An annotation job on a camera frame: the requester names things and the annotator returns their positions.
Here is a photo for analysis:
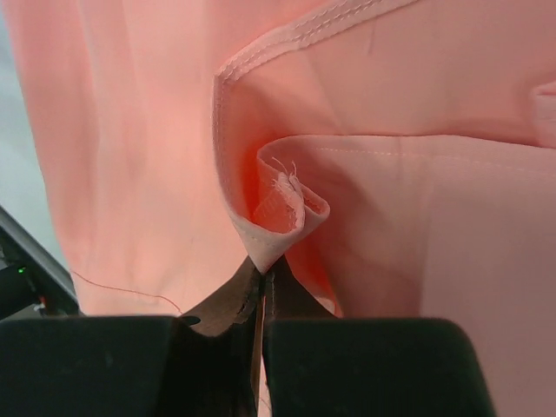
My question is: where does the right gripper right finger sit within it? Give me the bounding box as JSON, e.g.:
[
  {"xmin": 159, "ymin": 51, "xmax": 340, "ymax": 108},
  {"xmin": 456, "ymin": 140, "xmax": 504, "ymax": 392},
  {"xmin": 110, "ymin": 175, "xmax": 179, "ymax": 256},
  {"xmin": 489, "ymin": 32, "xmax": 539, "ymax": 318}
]
[{"xmin": 263, "ymin": 258, "xmax": 495, "ymax": 417}]

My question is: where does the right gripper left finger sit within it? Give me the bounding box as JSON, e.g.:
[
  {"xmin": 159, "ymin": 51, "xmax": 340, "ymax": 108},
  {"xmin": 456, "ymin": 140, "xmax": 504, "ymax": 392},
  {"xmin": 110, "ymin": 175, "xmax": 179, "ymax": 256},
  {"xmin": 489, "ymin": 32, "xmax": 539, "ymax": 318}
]
[{"xmin": 1, "ymin": 260, "xmax": 262, "ymax": 416}]

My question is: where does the salmon orange skirt pile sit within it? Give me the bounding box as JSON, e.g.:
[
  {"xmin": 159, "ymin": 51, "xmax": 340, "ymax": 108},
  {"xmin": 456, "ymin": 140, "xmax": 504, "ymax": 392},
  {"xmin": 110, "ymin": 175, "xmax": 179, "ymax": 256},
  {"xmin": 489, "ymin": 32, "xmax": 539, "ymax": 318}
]
[{"xmin": 1, "ymin": 1, "xmax": 555, "ymax": 416}]

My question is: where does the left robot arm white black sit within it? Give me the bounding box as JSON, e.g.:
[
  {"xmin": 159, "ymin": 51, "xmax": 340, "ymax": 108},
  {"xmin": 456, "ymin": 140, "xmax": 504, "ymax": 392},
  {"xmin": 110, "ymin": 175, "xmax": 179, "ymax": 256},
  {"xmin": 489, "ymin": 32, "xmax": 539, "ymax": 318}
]
[{"xmin": 1, "ymin": 209, "xmax": 80, "ymax": 320}]

